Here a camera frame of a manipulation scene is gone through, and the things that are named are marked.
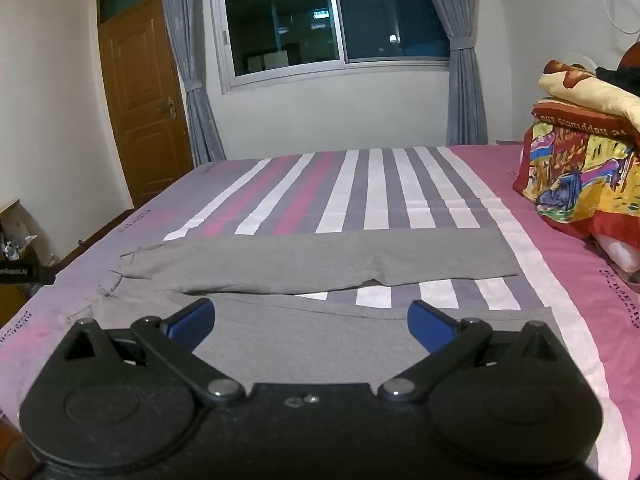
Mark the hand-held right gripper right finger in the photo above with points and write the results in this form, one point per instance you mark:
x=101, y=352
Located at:
x=431, y=325

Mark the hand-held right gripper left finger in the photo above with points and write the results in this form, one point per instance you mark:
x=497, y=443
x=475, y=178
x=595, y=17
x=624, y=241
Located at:
x=192, y=319

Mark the grey pants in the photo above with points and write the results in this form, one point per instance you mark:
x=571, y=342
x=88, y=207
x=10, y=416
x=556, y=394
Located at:
x=300, y=260

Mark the wooden side cabinet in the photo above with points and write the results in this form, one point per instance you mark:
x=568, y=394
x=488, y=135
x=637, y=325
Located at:
x=12, y=300

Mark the striped pink grey bed sheet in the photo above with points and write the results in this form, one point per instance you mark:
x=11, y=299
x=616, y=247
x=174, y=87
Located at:
x=375, y=185

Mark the white pillow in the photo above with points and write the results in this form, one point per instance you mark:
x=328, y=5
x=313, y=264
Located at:
x=617, y=252

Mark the brown wooden door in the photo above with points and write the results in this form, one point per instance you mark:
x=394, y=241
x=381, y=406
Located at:
x=142, y=110

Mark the grey curtain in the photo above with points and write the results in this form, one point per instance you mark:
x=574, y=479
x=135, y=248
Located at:
x=462, y=60
x=190, y=60

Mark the cream brown folded blanket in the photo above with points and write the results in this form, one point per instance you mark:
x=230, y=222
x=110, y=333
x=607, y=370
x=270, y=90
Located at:
x=585, y=87

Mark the dark cloth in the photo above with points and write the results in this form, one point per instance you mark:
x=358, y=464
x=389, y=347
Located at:
x=622, y=80

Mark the sliding glass window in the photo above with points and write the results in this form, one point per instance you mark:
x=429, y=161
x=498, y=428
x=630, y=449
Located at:
x=330, y=15

